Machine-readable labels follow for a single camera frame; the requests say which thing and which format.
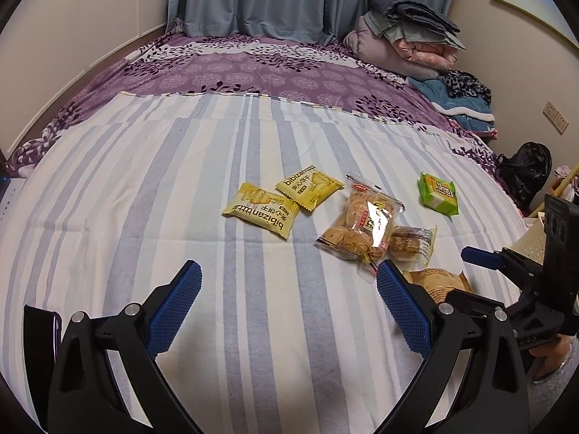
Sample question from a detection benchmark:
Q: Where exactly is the striped white blue cloth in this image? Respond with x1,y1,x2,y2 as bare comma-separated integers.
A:
1,93,526,433

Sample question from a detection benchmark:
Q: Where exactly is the tan kraft snack bag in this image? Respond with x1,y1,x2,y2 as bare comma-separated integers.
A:
402,268,473,304

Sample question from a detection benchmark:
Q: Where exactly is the black bag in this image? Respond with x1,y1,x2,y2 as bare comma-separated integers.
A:
495,142,553,213

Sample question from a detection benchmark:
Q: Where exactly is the cream plastic laundry basket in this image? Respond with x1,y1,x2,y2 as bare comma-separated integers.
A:
509,217,547,264

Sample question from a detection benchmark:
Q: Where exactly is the yellow bibizan snack packet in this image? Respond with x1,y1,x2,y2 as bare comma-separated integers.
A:
222,182,299,240

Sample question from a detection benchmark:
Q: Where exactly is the folded blanket pile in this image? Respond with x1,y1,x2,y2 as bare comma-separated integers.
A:
343,0,465,80

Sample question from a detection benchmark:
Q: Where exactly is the small clear cookie packet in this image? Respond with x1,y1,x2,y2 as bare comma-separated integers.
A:
388,226,438,268

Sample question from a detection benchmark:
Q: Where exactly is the blue and patterned clothes pile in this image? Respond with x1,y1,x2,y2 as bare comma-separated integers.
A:
406,69,498,139

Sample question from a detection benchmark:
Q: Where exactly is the purple floral bedsheet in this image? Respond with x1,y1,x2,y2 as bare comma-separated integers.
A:
6,26,526,218

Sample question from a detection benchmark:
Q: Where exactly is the beige wall socket plate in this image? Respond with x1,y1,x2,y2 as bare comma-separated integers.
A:
543,101,569,134

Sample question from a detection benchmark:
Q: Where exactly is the person's right hand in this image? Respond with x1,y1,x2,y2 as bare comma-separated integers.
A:
529,335,571,380

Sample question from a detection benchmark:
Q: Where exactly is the green orange cracker pack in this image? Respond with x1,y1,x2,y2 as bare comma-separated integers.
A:
418,173,459,217

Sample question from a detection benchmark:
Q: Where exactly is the wooden yellow shelf unit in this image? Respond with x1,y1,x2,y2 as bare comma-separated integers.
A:
530,163,579,218

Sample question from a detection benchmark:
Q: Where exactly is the clear bag of cookies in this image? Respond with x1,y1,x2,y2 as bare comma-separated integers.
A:
316,174,405,275

